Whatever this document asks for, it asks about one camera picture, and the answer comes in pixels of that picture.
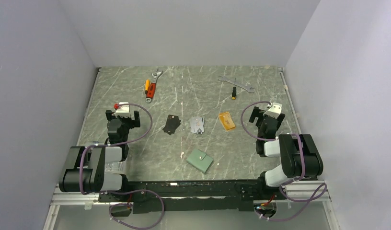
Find silver open-end spanner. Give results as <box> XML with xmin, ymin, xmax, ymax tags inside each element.
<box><xmin>218</xmin><ymin>76</ymin><xmax>255</xmax><ymax>93</ymax></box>

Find clear plastic bag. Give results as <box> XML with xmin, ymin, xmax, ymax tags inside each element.
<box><xmin>104</xmin><ymin>161</ymin><xmax>127</xmax><ymax>174</ymax></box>

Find purple cable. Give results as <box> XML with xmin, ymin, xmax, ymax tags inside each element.
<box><xmin>79</xmin><ymin>102</ymin><xmax>165</xmax><ymax>230</ymax></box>
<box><xmin>240</xmin><ymin>101</ymin><xmax>328</xmax><ymax>222</ymax></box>

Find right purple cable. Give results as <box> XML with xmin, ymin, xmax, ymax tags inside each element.
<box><xmin>240</xmin><ymin>101</ymin><xmax>328</xmax><ymax>222</ymax></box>

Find orange card stack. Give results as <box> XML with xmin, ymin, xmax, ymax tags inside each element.
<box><xmin>218</xmin><ymin>112</ymin><xmax>236</xmax><ymax>131</ymax></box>

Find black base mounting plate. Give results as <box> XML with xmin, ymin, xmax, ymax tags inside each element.
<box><xmin>98</xmin><ymin>177</ymin><xmax>285</xmax><ymax>214</ymax></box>

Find red adjustable wrench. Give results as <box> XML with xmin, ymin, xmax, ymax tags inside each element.
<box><xmin>145</xmin><ymin>69</ymin><xmax>163</xmax><ymax>103</ymax></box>

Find black VIP card stack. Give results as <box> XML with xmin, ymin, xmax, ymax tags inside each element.
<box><xmin>162</xmin><ymin>115</ymin><xmax>181</xmax><ymax>135</ymax></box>

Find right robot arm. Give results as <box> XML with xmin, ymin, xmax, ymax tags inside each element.
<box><xmin>249</xmin><ymin>105</ymin><xmax>323</xmax><ymax>199</ymax></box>

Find green card holder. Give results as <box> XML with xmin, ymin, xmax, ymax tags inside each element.
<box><xmin>186</xmin><ymin>149</ymin><xmax>213</xmax><ymax>173</ymax></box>

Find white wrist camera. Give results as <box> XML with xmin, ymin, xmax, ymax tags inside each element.
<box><xmin>114</xmin><ymin>102</ymin><xmax>130</xmax><ymax>117</ymax></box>
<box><xmin>264</xmin><ymin>103</ymin><xmax>282</xmax><ymax>119</ymax></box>

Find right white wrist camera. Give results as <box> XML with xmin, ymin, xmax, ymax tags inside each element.
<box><xmin>264</xmin><ymin>103</ymin><xmax>282</xmax><ymax>119</ymax></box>

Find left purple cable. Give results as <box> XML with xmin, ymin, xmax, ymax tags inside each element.
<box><xmin>79</xmin><ymin>102</ymin><xmax>165</xmax><ymax>230</ymax></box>

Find silver VIP card stack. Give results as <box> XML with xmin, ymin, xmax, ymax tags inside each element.
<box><xmin>190</xmin><ymin>117</ymin><xmax>204</xmax><ymax>134</ymax></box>

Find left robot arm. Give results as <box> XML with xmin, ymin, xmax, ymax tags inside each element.
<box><xmin>58</xmin><ymin>110</ymin><xmax>140</xmax><ymax>201</ymax></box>

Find yellow handled screwdriver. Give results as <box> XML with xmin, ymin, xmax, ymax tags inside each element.
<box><xmin>144</xmin><ymin>79</ymin><xmax>150</xmax><ymax>94</ymax></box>

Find black yellow small screwdriver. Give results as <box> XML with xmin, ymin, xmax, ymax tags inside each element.
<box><xmin>231</xmin><ymin>85</ymin><xmax>237</xmax><ymax>100</ymax></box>

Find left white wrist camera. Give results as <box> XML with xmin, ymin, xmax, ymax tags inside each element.
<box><xmin>114</xmin><ymin>102</ymin><xmax>130</xmax><ymax>117</ymax></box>

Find aluminium rail frame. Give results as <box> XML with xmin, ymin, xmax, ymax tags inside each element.
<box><xmin>44</xmin><ymin>180</ymin><xmax>340</xmax><ymax>230</ymax></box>

